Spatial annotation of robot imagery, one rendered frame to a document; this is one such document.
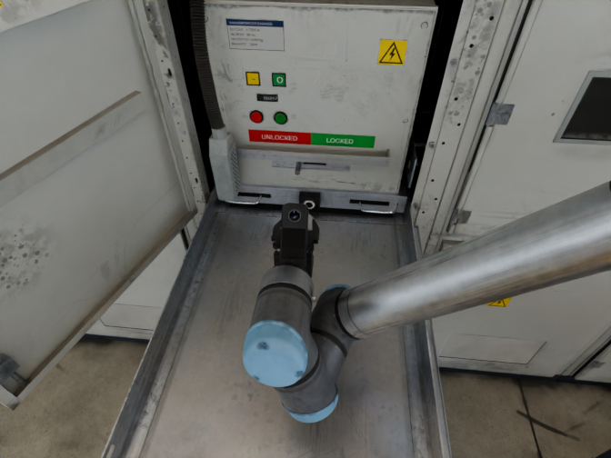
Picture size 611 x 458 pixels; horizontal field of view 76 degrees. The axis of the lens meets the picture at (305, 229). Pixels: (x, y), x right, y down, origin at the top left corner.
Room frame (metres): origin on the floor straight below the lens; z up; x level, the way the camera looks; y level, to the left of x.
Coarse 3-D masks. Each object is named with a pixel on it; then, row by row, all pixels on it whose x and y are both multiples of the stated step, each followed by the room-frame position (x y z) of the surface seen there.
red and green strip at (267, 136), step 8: (256, 136) 0.88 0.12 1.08; (264, 136) 0.88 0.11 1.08; (272, 136) 0.88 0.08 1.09; (280, 136) 0.87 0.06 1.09; (288, 136) 0.87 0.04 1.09; (296, 136) 0.87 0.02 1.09; (304, 136) 0.87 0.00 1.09; (312, 136) 0.87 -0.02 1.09; (320, 136) 0.86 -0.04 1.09; (328, 136) 0.86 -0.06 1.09; (336, 136) 0.86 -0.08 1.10; (344, 136) 0.86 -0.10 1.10; (352, 136) 0.86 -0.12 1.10; (360, 136) 0.85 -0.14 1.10; (368, 136) 0.85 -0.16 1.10; (320, 144) 0.86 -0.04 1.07; (328, 144) 0.86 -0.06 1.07; (336, 144) 0.86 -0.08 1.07; (344, 144) 0.86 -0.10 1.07; (352, 144) 0.86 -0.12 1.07; (360, 144) 0.85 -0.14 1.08; (368, 144) 0.85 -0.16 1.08
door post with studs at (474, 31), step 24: (480, 0) 0.79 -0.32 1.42; (480, 24) 0.79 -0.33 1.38; (456, 48) 0.80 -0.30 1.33; (480, 48) 0.79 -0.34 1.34; (456, 72) 0.79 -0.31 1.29; (456, 96) 0.79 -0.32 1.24; (456, 120) 0.79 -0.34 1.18; (432, 144) 0.79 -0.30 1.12; (456, 144) 0.79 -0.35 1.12; (432, 168) 0.79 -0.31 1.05; (432, 192) 0.79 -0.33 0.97; (432, 216) 0.79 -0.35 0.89
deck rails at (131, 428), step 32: (192, 256) 0.65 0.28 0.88; (416, 256) 0.62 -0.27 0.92; (192, 288) 0.57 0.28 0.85; (160, 320) 0.45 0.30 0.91; (160, 352) 0.40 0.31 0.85; (416, 352) 0.41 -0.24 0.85; (160, 384) 0.34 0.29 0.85; (416, 384) 0.34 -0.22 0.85; (128, 416) 0.26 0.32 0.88; (416, 416) 0.27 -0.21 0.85; (128, 448) 0.22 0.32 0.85; (416, 448) 0.22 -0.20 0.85
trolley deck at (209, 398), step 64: (256, 256) 0.68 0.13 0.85; (320, 256) 0.68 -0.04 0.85; (384, 256) 0.68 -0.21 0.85; (192, 320) 0.49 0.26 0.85; (192, 384) 0.34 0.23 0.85; (256, 384) 0.34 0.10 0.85; (384, 384) 0.34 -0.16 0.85; (192, 448) 0.22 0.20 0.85; (256, 448) 0.22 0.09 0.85; (320, 448) 0.22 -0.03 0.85; (384, 448) 0.22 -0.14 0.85; (448, 448) 0.22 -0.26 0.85
